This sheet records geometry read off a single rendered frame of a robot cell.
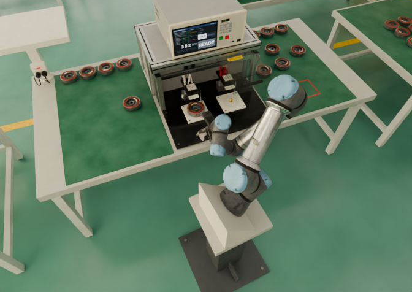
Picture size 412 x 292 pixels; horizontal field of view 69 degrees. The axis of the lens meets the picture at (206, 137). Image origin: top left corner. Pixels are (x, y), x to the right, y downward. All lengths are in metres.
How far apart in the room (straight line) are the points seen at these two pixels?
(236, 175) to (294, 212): 1.29
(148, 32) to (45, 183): 1.06
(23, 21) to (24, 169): 1.32
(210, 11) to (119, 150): 0.93
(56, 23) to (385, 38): 2.44
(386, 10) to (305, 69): 1.21
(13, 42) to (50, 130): 0.53
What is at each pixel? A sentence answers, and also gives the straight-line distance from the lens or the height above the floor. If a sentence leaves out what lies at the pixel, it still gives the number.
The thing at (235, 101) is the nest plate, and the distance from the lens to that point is 1.99.
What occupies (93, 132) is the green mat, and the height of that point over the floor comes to 0.75.
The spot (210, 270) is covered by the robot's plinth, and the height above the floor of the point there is 0.02.
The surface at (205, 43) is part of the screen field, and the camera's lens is 1.78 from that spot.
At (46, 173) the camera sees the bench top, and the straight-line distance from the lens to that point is 1.90.
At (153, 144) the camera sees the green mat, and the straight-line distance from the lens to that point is 1.82.
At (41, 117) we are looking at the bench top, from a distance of 2.18.
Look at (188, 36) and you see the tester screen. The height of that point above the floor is 1.24.
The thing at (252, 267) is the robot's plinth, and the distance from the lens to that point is 2.28.
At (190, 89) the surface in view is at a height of 0.92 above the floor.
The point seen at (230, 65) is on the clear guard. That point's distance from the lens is 1.80.
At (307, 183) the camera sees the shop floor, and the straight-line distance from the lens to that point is 2.65.
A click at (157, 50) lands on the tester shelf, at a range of 1.84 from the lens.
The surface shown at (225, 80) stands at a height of 0.92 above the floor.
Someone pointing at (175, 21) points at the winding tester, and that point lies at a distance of 1.69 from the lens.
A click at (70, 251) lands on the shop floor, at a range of 2.48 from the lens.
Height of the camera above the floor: 2.20
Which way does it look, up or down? 53 degrees down
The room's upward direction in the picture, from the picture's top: 1 degrees clockwise
